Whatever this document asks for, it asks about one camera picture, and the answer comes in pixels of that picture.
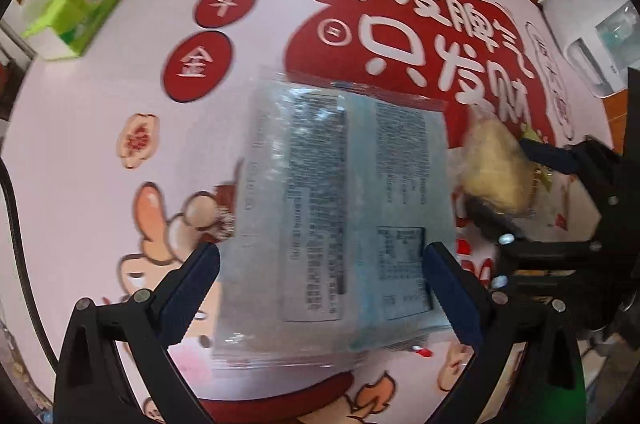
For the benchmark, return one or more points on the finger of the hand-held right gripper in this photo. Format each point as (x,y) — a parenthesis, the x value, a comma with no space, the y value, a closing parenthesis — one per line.
(495,221)
(547,156)

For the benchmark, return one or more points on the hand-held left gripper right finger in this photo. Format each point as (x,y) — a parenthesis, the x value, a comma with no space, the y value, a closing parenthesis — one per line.
(450,294)

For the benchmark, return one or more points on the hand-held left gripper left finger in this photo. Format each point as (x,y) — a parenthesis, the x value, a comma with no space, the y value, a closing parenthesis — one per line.
(192,294)

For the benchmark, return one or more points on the clear packet of yellow cake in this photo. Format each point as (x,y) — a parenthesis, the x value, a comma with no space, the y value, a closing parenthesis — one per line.
(495,174)

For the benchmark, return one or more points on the large light blue snack packet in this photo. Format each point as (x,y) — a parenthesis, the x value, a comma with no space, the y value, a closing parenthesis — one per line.
(325,204)

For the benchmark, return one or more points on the white bottle sterilizer appliance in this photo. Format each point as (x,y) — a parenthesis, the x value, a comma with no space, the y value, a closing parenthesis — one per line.
(590,33)

